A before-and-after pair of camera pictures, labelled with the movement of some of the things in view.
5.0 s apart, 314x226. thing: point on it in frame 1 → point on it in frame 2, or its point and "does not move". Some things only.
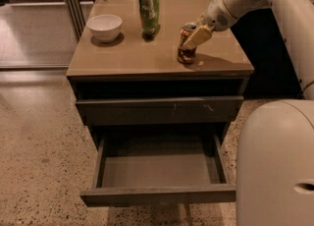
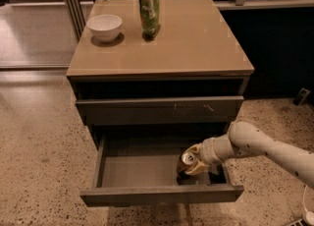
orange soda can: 186,54 → 186,160
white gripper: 217,17 → 207,153
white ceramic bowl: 105,28 does not move
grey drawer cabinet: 160,109 does not move
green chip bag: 149,8 does not move
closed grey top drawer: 130,111 does not move
